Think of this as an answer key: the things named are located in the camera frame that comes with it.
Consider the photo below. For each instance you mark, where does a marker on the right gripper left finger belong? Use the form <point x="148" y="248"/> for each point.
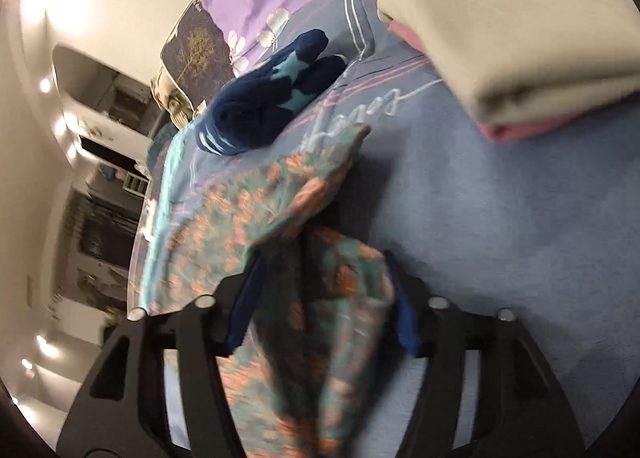
<point x="121" y="408"/>

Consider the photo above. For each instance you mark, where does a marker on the navy star plush blanket roll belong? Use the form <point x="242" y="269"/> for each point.
<point x="251" y="111"/>

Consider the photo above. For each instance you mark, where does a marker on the beige clothes pile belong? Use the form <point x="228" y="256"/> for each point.
<point x="171" y="98"/>

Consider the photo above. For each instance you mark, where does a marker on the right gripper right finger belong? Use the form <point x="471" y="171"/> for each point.
<point x="487" y="390"/>

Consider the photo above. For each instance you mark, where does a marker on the folded beige garment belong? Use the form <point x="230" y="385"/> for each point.
<point x="554" y="56"/>

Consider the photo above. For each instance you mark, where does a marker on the turquoise blanket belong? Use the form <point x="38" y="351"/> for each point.
<point x="173" y="164"/>

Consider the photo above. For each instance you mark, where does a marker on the blue plaid bed sheet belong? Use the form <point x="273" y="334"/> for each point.
<point x="548" y="227"/>

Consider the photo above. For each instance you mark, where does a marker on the folded pink garment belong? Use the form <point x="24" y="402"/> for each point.
<point x="512" y="121"/>

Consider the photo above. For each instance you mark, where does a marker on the floral green orange shirt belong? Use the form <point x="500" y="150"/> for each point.
<point x="301" y="380"/>

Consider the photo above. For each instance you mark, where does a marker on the dark tree pattern headboard cushion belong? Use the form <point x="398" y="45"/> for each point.
<point x="196" y="56"/>

